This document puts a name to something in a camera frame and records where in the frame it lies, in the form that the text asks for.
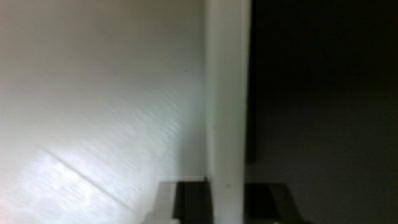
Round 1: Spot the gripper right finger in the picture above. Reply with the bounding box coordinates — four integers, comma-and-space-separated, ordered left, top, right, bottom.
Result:
244, 183, 309, 224

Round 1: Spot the white square tabletop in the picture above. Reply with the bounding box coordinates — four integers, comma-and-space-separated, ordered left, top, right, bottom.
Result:
0, 0, 251, 224

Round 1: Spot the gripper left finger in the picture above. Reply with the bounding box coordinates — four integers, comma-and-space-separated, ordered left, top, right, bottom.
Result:
172, 180, 213, 224

